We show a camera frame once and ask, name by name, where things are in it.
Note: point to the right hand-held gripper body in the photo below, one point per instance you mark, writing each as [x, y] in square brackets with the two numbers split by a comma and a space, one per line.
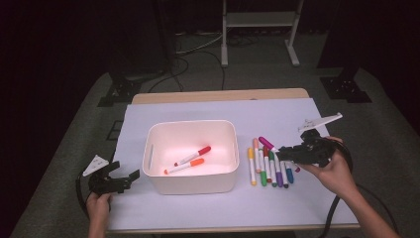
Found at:
[315, 152]

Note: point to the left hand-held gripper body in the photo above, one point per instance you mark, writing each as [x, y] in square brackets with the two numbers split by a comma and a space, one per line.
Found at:
[105, 185]

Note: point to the blue marker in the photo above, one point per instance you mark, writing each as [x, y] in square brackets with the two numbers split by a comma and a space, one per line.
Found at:
[289, 175]

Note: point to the dark green marker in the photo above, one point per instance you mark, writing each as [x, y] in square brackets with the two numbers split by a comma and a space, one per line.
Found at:
[272, 172]

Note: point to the black marker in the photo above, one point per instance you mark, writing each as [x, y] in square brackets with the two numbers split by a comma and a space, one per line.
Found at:
[284, 178]

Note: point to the purple marker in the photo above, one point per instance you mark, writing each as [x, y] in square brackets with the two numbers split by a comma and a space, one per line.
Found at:
[279, 178]

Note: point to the magenta marker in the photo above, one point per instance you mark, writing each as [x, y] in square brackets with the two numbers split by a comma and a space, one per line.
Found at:
[265, 142]

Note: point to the brown marker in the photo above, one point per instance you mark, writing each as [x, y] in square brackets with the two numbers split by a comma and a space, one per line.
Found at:
[267, 168]

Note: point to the light green marker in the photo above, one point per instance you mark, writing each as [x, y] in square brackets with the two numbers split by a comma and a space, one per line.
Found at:
[263, 178]

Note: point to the white plastic storage bin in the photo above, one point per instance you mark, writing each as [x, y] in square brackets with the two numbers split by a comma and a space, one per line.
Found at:
[191, 185]

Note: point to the orange marker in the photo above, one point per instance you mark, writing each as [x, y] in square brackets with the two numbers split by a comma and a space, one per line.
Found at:
[197, 162]

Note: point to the red marker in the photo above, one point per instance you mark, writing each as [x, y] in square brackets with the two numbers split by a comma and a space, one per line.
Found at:
[204, 150]

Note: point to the person's left hand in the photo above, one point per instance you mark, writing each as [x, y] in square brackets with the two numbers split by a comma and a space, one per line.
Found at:
[98, 206]

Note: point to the person's right hand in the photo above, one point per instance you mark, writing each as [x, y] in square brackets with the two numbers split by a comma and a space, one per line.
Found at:
[336, 175]

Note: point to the peach marker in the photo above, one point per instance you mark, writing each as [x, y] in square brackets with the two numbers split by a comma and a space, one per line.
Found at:
[256, 155]

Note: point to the yellow marker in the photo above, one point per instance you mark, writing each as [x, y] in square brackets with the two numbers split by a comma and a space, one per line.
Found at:
[252, 167]

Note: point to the black stand base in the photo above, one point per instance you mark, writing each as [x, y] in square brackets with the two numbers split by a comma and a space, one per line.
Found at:
[345, 89]
[122, 91]

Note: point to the white table sheet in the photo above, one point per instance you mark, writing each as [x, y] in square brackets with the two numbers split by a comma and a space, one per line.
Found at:
[198, 211]

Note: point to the wooden table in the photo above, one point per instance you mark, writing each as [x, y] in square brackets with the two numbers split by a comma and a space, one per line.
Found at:
[214, 95]

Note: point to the white metal stand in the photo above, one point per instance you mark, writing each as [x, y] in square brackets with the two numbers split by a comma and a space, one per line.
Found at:
[261, 19]

